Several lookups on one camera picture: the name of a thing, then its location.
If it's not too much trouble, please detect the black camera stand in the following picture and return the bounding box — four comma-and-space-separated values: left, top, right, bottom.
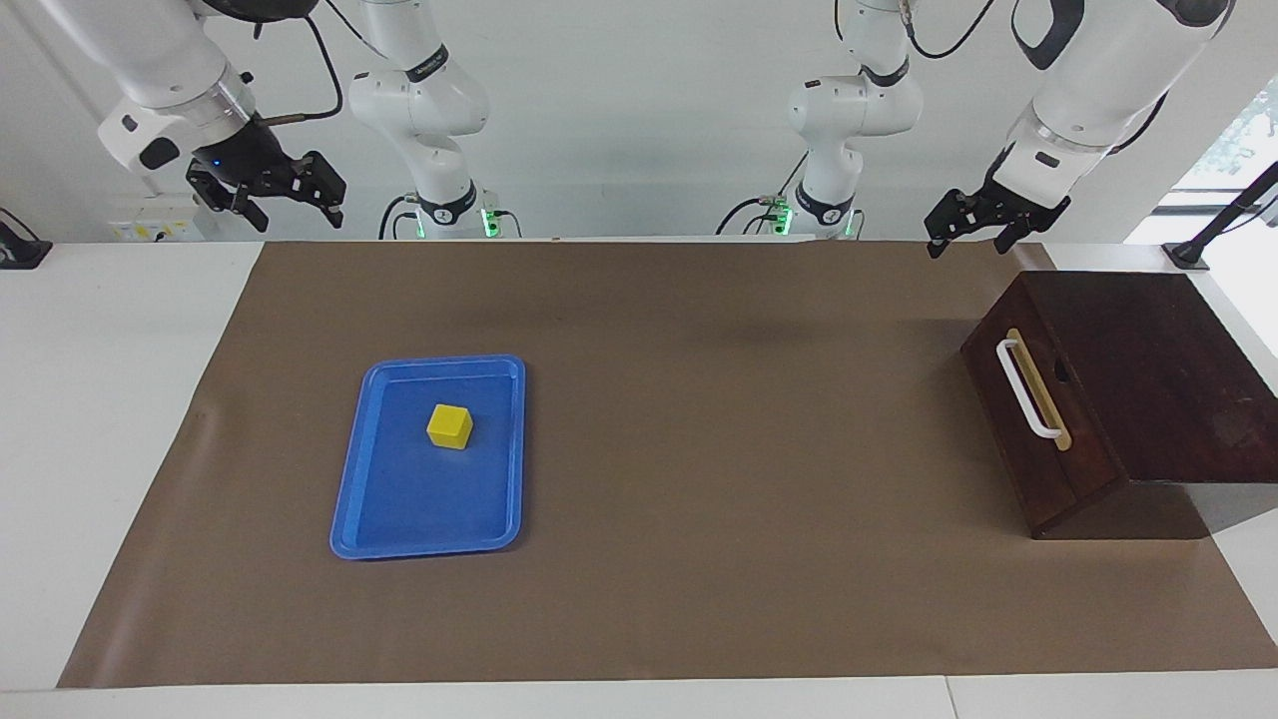
1175, 160, 1278, 274

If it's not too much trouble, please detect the yellow cube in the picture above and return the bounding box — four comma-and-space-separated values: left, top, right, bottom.
425, 402, 475, 451

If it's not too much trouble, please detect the dark brown wooden cabinet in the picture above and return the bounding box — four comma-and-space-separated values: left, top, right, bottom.
959, 270, 1278, 541

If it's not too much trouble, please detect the black clamp base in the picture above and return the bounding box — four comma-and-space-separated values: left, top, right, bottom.
0, 206, 54, 272

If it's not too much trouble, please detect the blue plastic tray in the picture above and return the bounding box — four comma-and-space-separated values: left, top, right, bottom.
328, 354, 528, 561

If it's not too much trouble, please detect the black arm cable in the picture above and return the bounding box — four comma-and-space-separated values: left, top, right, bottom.
899, 0, 1001, 61
254, 12, 346, 129

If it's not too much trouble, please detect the brown table mat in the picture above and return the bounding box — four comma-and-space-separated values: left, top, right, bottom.
56, 240, 1278, 690

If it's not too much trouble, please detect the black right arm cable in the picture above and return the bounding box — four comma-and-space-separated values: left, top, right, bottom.
254, 12, 346, 129

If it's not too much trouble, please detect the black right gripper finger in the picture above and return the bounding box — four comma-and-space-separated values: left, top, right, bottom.
288, 151, 348, 231
186, 166, 271, 236

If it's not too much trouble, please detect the white drawer handle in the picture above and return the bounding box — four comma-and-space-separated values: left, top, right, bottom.
995, 337, 1066, 441

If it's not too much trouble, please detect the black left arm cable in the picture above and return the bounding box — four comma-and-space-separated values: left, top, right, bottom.
899, 0, 1001, 61

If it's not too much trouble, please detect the black base cable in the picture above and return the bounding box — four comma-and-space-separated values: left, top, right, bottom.
713, 150, 812, 238
377, 193, 424, 242

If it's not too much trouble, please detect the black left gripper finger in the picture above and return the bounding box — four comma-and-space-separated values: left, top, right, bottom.
923, 187, 987, 261
992, 205, 1049, 256

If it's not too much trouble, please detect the black left base cable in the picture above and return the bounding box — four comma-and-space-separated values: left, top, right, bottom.
713, 150, 812, 238

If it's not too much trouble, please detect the light wood drawer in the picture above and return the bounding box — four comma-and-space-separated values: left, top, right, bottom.
959, 274, 1131, 541

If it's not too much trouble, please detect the white wall socket box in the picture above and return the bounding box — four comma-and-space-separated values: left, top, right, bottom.
107, 194, 224, 245

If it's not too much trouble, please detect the black right base cable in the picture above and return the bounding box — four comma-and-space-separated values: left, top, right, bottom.
377, 193, 424, 242

